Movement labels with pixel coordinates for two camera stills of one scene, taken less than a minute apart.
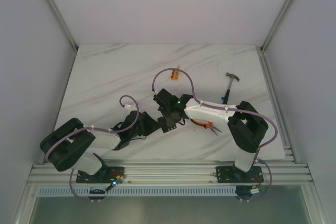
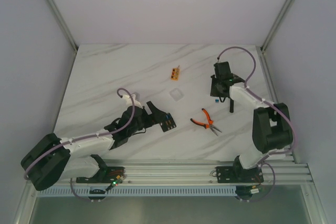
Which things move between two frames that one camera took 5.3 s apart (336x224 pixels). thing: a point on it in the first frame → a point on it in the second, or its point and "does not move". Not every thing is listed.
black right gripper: [170, 121] → [213, 93]
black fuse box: [165, 126] does not move
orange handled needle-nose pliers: [207, 125] does not move
